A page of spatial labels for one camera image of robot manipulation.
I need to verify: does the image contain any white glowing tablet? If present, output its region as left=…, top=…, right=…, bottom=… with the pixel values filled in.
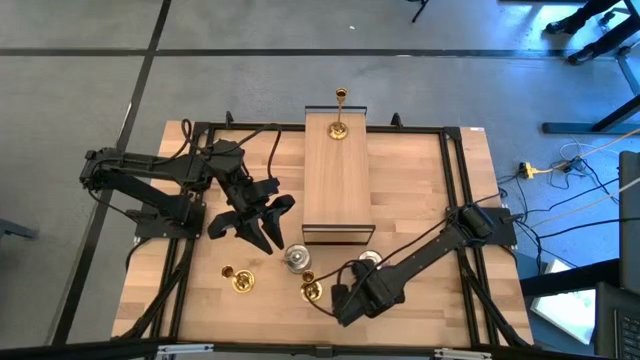
left=529, top=258, right=597, bottom=346

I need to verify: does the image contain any dark monitor back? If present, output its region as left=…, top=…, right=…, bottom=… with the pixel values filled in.
left=618, top=149, right=640, bottom=296

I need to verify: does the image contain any silver aluminium bracket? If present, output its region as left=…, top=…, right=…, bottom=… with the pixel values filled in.
left=157, top=343, right=215, bottom=357
left=433, top=347, right=494, bottom=360

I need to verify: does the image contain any wooden shelf riser black frame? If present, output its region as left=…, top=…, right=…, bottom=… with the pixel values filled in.
left=301, top=104, right=377, bottom=246

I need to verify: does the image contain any grey chair leg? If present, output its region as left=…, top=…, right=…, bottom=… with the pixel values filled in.
left=0, top=218, right=40, bottom=242

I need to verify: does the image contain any gold candlestick holder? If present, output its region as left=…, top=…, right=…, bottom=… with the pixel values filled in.
left=220, top=264, right=256, bottom=295
left=327, top=87, right=350, bottom=141
left=299, top=269, right=324, bottom=304

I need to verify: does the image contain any black laptop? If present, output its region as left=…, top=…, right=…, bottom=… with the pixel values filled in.
left=593, top=281, right=640, bottom=360

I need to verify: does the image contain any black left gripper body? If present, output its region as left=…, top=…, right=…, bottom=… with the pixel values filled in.
left=221, top=167, right=282, bottom=222

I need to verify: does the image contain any black bar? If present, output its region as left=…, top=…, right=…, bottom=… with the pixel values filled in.
left=519, top=257, right=621, bottom=297

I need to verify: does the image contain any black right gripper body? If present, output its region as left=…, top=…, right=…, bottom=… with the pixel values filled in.
left=344, top=258, right=407, bottom=327

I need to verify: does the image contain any black camera rig beam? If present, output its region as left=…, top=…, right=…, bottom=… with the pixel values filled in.
left=0, top=337, right=640, bottom=360

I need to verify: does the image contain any person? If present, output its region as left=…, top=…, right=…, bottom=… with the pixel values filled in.
left=543, top=0, right=640, bottom=67

